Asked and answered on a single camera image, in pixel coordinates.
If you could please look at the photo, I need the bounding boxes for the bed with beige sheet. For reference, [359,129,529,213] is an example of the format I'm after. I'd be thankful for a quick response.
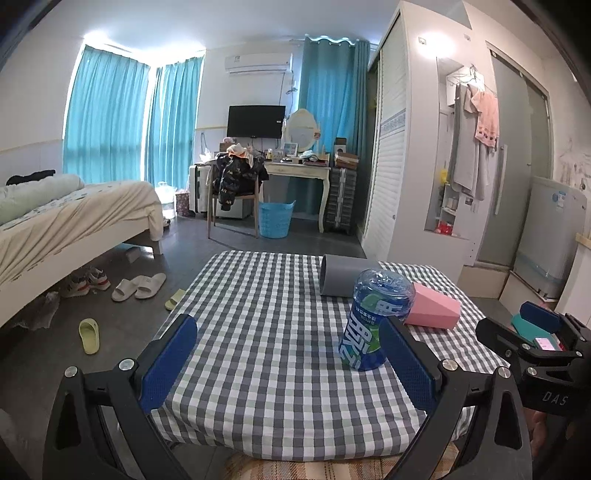
[0,185,165,329]

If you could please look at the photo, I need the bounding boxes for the white washing machine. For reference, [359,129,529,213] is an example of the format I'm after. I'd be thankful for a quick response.
[512,175,588,299]

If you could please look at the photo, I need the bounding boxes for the oval white mirror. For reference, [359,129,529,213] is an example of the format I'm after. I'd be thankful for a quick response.
[282,108,321,151]

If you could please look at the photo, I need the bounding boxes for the clear water jug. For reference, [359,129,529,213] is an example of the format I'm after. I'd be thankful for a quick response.
[156,181,177,220]

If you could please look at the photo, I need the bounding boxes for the narrow blue curtain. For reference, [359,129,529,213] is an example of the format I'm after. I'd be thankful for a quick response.
[146,58,204,186]

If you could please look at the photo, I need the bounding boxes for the grey checkered tablecloth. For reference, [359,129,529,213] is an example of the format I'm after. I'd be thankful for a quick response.
[148,251,509,464]

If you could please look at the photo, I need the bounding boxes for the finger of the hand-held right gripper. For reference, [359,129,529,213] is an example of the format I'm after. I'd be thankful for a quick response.
[519,301,591,344]
[475,318,583,370]

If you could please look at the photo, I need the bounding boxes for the white suitcase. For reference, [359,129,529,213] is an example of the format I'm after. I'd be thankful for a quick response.
[188,163,214,214]

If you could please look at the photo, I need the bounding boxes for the teal box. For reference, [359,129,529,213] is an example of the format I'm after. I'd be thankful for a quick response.
[510,314,537,341]

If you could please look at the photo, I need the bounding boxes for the pink hanging towel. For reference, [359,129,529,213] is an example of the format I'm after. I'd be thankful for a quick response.
[470,89,501,150]

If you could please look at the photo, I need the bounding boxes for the grey cup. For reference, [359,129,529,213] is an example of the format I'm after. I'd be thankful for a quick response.
[320,254,380,298]

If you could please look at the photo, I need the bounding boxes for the pink cup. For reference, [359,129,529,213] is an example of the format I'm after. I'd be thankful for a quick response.
[404,282,462,330]

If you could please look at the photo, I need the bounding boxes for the wooden chair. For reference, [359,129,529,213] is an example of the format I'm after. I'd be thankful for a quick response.
[207,164,262,240]

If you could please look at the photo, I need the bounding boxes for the dark patterned jacket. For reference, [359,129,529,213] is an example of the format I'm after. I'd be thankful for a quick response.
[211,151,270,206]

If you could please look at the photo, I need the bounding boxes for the white slipper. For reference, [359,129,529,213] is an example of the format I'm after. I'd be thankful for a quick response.
[134,272,167,300]
[111,276,141,304]

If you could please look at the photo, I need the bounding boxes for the silver suitcase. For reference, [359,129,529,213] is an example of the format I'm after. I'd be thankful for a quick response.
[322,167,359,233]

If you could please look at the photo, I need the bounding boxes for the white wardrobe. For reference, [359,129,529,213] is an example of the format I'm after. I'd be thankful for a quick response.
[355,0,491,269]

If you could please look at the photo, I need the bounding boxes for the wide blue curtain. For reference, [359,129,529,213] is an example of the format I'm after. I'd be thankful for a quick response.
[62,44,151,184]

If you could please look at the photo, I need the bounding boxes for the beige blanket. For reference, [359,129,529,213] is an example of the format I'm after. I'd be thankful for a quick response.
[0,181,163,288]

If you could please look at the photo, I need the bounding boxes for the blue laundry basket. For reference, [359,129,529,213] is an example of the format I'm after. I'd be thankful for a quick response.
[257,199,297,239]

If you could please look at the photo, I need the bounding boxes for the black television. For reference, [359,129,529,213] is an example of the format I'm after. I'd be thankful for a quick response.
[228,104,286,138]

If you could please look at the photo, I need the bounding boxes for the pale green pillow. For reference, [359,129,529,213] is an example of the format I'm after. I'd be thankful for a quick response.
[0,174,86,226]

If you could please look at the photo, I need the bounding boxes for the dark clothes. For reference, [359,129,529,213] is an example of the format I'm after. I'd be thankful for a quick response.
[6,169,57,186]

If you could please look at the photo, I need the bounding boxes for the frosted glass door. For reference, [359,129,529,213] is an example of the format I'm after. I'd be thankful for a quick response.
[475,41,553,271]

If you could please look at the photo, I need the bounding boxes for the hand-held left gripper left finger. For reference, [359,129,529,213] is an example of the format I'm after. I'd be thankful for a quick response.
[44,314,199,480]

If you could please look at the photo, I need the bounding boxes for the long teal curtain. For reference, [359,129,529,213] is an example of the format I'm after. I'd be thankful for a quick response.
[287,36,371,217]

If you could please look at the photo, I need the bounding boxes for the white air conditioner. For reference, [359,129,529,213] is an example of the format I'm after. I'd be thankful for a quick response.
[224,52,293,75]

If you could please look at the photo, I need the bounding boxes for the grey hanging towel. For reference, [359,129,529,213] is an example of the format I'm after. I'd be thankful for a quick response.
[450,83,490,202]

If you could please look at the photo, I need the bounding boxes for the person's right hand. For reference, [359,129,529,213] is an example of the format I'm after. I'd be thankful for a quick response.
[530,408,561,459]

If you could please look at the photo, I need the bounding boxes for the grey sneaker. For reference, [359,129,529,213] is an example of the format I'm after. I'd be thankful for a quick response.
[87,267,112,291]
[59,272,90,299]

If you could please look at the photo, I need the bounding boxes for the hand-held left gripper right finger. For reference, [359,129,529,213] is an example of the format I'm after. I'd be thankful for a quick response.
[376,316,546,480]

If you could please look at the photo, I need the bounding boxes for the cream dressing table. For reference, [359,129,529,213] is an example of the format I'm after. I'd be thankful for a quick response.
[262,160,332,234]

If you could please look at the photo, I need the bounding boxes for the blue plastic bottle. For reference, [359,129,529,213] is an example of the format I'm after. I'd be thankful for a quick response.
[338,268,415,372]

